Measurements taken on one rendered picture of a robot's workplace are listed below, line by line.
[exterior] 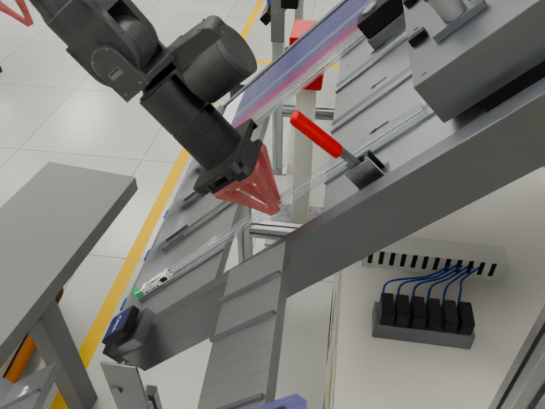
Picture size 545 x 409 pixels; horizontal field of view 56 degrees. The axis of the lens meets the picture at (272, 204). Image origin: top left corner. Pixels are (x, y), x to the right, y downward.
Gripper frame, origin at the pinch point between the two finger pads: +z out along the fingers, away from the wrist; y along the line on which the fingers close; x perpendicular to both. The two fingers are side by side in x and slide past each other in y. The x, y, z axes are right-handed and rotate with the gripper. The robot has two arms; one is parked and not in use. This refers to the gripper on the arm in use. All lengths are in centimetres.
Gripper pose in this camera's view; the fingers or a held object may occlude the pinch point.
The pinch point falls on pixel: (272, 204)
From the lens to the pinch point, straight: 62.7
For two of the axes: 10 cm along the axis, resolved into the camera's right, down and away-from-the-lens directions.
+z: 6.3, 6.6, 4.1
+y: 1.6, -6.2, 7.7
